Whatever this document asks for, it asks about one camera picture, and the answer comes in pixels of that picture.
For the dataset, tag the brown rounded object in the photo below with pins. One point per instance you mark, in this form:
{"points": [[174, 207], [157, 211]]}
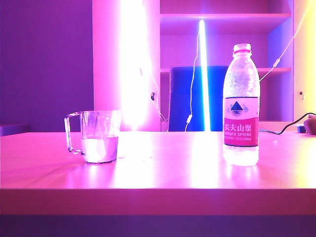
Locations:
{"points": [[311, 124]]}

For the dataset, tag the wide glowing light bar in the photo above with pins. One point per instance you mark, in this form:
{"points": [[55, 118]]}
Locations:
{"points": [[133, 61]]}

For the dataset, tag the Nongfu Spring water bottle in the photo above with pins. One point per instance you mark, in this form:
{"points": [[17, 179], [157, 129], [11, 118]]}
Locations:
{"points": [[241, 128]]}

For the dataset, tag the small cabinet knob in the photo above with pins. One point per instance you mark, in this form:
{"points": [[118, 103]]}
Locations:
{"points": [[304, 96]]}

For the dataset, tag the small blue cup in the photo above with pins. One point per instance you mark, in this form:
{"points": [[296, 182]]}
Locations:
{"points": [[300, 128]]}

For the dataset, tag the thin glowing light tube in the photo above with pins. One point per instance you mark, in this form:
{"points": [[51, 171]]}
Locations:
{"points": [[204, 74]]}

